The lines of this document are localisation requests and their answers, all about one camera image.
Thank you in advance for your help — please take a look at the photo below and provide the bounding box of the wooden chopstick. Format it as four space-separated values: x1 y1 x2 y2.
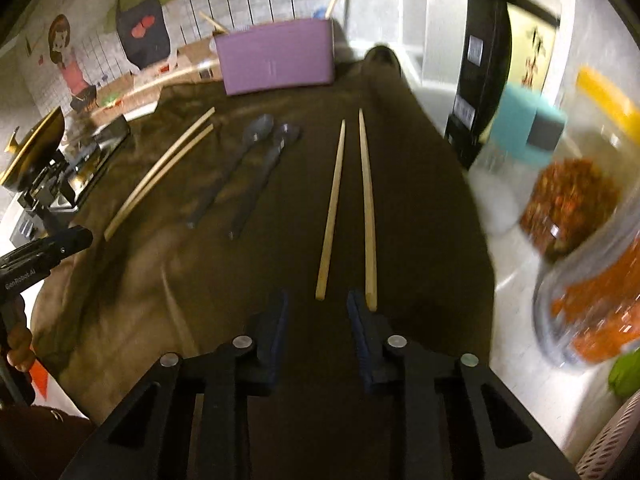
104 106 216 240
358 110 378 312
316 120 346 301
104 125 215 240

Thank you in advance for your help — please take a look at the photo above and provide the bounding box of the person's left hand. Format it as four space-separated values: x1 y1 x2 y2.
6 296 36 373

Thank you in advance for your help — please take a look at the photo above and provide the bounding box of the golden pot lid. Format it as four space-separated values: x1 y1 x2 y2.
1 106 65 192

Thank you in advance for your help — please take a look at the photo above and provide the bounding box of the gas stove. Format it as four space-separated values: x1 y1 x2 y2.
10 116 130 247

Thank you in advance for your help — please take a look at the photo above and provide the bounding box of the brown cloth mat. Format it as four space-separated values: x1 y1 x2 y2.
32 46 495 421

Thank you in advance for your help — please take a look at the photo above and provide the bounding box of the white perforated basket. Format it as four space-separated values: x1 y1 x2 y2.
576 392 639 479

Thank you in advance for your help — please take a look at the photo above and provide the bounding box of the grey plastic spoon right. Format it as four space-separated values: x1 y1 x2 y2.
228 124 302 240

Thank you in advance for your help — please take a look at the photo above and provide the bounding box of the grey plastic spoon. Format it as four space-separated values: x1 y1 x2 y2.
228 124 302 240
186 114 274 229

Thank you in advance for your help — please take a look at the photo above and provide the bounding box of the green object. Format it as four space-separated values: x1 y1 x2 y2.
608 349 640 399

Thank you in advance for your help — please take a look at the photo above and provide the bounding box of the grey plastic spoon left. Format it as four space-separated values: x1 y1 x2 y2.
186 114 274 229

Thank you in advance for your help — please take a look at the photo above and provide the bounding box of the jar with teal lid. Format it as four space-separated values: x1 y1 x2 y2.
468 82 566 235

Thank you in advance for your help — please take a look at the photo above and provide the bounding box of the jar with yellow lid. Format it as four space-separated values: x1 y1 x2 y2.
520 65 639 262

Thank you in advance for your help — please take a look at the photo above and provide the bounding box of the chopstick standing in holder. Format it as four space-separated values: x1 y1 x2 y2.
198 11 230 35

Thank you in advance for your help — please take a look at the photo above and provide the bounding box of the purple utensil holder box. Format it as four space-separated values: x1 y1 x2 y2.
215 18 334 96

